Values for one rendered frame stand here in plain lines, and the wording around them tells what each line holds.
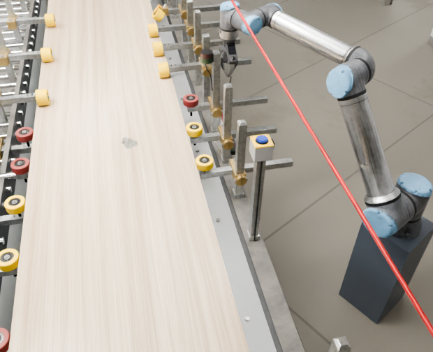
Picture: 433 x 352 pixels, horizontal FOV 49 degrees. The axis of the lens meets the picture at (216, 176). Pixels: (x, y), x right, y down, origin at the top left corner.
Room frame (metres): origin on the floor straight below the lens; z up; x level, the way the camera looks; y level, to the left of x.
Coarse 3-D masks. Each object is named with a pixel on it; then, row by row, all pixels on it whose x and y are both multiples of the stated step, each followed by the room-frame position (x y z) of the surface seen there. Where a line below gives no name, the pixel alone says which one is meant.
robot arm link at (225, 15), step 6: (222, 6) 2.13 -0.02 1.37; (228, 6) 2.11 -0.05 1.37; (222, 12) 2.13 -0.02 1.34; (228, 12) 2.11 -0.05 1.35; (222, 18) 2.13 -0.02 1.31; (228, 18) 2.09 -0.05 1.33; (222, 24) 2.12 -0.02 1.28; (228, 24) 2.11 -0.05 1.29; (222, 30) 2.12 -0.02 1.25; (228, 30) 2.11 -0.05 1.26; (234, 30) 2.12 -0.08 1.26
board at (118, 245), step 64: (64, 0) 3.33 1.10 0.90; (128, 0) 3.34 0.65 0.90; (64, 64) 2.41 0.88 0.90; (128, 64) 2.42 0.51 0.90; (64, 128) 1.81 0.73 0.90; (128, 128) 1.82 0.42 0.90; (64, 192) 1.37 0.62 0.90; (128, 192) 1.38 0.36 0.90; (192, 192) 1.38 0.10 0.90; (64, 256) 1.05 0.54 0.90; (128, 256) 1.05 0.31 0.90; (192, 256) 1.05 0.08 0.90; (64, 320) 0.80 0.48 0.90; (128, 320) 0.80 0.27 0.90; (192, 320) 0.80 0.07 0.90
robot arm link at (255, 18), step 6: (234, 12) 2.10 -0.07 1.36; (246, 12) 2.08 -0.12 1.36; (252, 12) 2.08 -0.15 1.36; (258, 12) 2.09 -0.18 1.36; (234, 18) 2.07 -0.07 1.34; (240, 18) 2.05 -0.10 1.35; (246, 18) 2.03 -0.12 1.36; (252, 18) 2.02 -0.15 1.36; (258, 18) 2.04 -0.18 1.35; (264, 18) 2.08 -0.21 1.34; (234, 24) 2.07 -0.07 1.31; (240, 24) 2.03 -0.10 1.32; (252, 24) 2.02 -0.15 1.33; (258, 24) 2.04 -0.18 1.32; (240, 30) 2.04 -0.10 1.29; (246, 30) 2.01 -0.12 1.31; (252, 30) 2.02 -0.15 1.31; (258, 30) 2.04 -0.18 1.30
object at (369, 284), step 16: (432, 224) 1.50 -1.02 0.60; (368, 240) 1.46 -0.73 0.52; (384, 240) 1.41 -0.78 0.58; (400, 240) 1.40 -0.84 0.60; (416, 240) 1.40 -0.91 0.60; (352, 256) 1.50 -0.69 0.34; (368, 256) 1.45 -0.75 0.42; (400, 256) 1.34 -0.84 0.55; (416, 256) 1.42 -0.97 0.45; (352, 272) 1.48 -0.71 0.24; (368, 272) 1.43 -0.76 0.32; (384, 272) 1.37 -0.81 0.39; (400, 272) 1.33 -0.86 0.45; (352, 288) 1.46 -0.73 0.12; (368, 288) 1.40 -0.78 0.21; (384, 288) 1.35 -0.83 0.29; (400, 288) 1.41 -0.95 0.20; (352, 304) 1.44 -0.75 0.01; (368, 304) 1.38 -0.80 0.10; (384, 304) 1.33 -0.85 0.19
